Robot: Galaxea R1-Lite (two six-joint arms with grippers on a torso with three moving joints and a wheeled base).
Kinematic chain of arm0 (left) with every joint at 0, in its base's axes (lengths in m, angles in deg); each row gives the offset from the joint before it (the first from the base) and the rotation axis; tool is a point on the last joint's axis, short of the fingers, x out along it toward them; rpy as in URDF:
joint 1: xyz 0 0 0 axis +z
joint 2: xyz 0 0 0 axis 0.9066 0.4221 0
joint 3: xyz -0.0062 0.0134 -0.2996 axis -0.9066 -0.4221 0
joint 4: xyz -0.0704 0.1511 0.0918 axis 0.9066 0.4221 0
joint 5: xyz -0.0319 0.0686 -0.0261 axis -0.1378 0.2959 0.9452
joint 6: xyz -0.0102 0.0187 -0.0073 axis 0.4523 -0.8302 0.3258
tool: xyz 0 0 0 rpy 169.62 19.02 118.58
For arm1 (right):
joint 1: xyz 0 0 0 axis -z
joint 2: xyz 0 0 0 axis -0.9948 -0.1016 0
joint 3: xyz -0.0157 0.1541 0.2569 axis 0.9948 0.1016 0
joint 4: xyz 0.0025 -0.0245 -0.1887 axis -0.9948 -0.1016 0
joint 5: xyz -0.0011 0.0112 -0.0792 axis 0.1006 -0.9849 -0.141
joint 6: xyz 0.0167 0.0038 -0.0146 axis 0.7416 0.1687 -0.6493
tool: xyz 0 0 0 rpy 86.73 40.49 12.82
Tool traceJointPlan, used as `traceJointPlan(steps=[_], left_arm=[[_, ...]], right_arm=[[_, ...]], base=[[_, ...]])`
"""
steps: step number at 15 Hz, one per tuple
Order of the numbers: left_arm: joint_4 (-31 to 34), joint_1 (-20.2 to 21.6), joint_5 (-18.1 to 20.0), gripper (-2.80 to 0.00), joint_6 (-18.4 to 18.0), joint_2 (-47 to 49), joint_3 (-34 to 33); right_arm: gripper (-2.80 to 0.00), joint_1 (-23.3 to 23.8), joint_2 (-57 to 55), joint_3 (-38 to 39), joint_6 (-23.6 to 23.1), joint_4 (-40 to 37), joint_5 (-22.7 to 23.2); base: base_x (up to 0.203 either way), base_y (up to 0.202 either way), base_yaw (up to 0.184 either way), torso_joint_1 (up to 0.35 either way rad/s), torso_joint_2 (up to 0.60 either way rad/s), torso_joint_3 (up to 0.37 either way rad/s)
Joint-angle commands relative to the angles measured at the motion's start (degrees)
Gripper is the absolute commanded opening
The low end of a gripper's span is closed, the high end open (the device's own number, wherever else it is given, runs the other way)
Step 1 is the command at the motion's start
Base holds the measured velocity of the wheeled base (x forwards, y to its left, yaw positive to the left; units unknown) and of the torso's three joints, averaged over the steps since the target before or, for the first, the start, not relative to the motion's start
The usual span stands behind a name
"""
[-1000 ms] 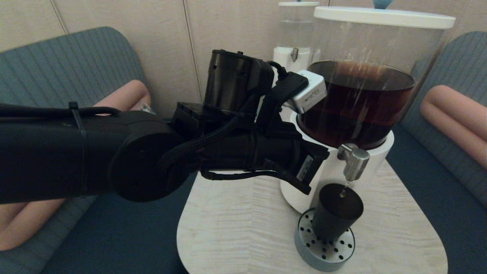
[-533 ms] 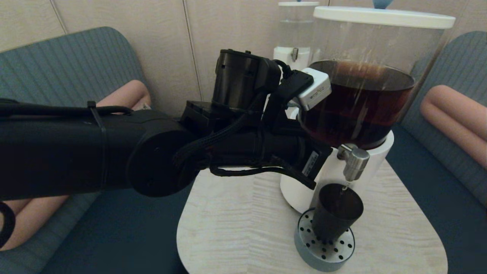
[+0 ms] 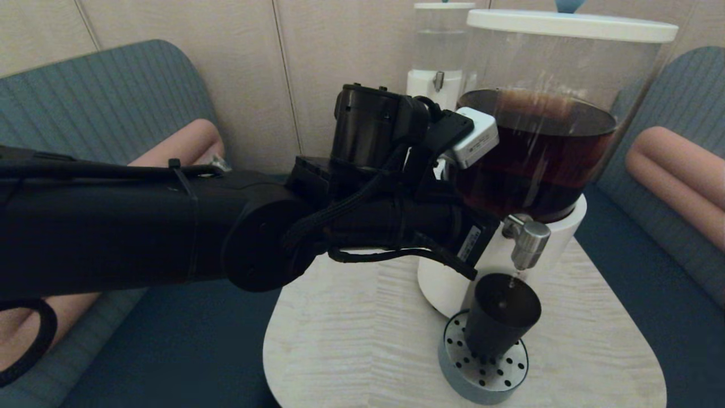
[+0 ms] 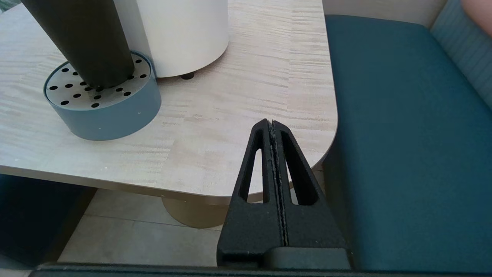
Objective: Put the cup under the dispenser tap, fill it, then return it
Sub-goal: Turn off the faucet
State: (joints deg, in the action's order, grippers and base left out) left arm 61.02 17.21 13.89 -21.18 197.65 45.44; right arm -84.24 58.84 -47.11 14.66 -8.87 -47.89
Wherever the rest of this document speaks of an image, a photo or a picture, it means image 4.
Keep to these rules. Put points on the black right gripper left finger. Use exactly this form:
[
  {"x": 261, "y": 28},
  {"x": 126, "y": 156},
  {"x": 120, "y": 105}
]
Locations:
[{"x": 250, "y": 231}]

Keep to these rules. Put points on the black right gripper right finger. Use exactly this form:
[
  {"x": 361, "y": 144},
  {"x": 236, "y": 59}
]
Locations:
[{"x": 311, "y": 227}]

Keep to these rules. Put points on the dark tapered cup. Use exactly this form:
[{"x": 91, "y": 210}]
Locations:
[{"x": 88, "y": 42}]

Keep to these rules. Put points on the teal bench empty seat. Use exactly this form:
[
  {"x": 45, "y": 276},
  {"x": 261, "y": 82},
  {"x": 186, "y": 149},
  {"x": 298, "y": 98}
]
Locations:
[{"x": 403, "y": 134}]

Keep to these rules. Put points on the large round perforated drip tray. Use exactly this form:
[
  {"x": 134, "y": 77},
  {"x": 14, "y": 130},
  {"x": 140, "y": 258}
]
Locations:
[{"x": 115, "y": 119}]

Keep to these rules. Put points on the large tea dispenser white base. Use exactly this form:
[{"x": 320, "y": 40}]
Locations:
[{"x": 180, "y": 34}]

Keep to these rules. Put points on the short pink bolster cushion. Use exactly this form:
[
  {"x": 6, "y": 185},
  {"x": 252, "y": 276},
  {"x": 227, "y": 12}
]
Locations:
[{"x": 478, "y": 13}]

